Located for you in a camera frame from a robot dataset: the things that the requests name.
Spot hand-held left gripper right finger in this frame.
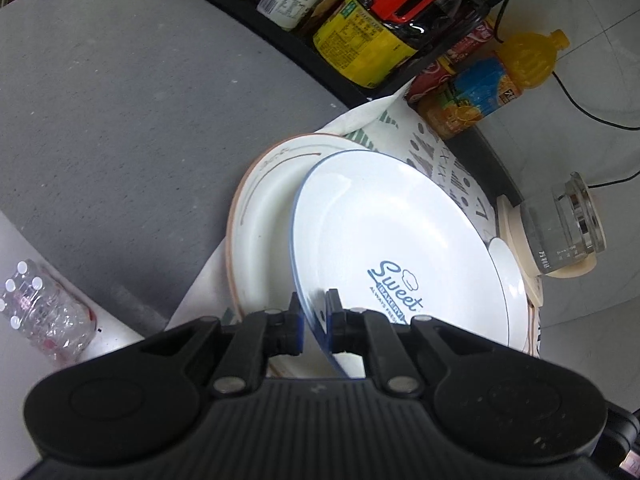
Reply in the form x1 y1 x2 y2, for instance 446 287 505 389
326 289 502 397

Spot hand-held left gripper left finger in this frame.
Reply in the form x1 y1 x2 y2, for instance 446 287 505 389
142 291 306 397

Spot white plate with blue print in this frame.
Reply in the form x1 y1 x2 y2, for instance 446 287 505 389
289 148 529 382

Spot white plate with brown rim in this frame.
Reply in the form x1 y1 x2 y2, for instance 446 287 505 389
225 132 382 377

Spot white plate with grey print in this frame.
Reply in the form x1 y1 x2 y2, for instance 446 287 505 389
487 237 532 357

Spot patterned fringed tablecloth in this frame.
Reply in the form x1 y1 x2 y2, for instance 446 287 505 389
167 82 547 379

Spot cream kettle base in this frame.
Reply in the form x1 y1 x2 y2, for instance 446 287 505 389
494 194 602 279

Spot glass electric kettle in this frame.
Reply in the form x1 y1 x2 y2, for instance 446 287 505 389
519 171 607 277

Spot black metal spice rack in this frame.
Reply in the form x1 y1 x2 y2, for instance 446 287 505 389
167 0 608 106

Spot pack of water bottles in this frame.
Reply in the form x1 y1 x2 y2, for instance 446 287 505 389
0 258 99 364

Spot orange juice bottle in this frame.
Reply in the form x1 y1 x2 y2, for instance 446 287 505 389
417 28 571 141

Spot white labelled jar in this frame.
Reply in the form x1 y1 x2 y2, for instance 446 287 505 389
257 0 323 31

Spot soy sauce bottle red handle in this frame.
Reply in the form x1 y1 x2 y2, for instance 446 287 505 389
312 0 494 90

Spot black power cable with plug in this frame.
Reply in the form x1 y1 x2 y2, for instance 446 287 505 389
549 66 640 132

